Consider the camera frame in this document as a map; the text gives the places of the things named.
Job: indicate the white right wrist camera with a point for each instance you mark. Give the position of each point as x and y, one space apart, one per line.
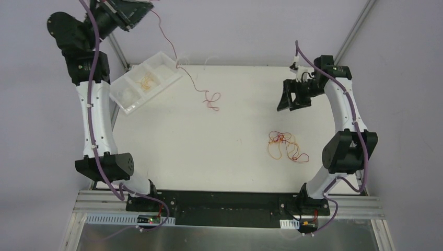
303 73

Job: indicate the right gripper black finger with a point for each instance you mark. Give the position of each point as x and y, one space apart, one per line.
299 103
286 101

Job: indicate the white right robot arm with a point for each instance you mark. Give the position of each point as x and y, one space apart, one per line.
352 145

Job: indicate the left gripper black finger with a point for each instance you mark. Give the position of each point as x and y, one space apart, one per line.
129 14
131 1

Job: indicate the white divided plastic tray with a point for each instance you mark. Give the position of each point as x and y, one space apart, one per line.
143 82

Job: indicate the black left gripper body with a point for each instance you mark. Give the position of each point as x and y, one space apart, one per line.
122 17

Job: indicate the aluminium frame rail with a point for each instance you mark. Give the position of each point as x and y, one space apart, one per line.
100 221

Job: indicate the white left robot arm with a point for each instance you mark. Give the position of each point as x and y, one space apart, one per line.
88 68

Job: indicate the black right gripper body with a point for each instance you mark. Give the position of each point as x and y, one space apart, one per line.
299 92

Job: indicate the right controller board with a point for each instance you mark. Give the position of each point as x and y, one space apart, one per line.
307 227

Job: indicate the left controller board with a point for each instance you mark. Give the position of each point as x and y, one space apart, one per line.
148 219

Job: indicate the controller board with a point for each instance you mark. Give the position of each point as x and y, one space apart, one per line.
307 227
148 219

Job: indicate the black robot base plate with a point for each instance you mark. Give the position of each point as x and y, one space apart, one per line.
228 209

